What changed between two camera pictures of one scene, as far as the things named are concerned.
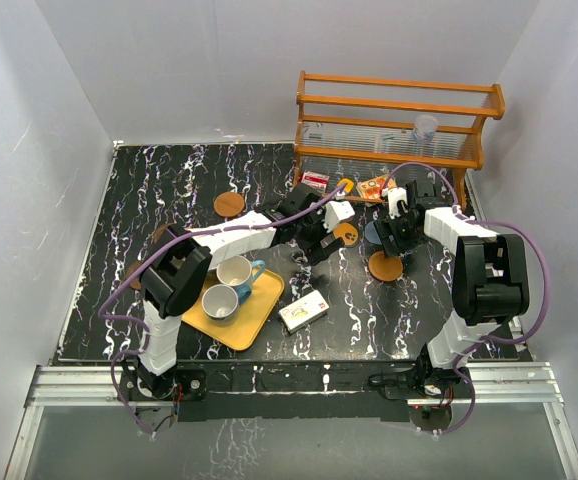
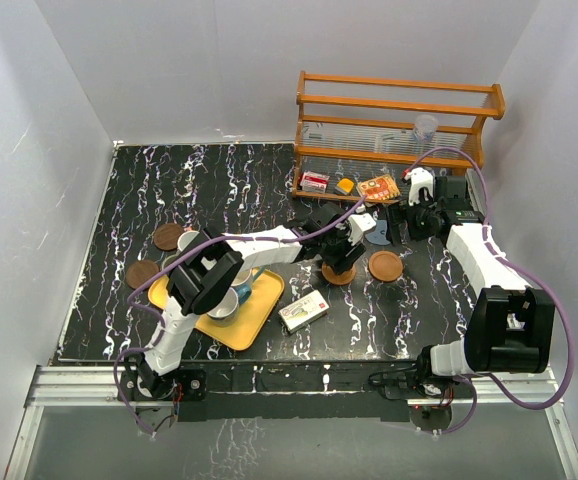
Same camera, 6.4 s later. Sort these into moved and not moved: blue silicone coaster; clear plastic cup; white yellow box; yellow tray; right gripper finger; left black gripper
Moved: right gripper finger; left black gripper
Not moved: blue silicone coaster; yellow tray; clear plastic cup; white yellow box
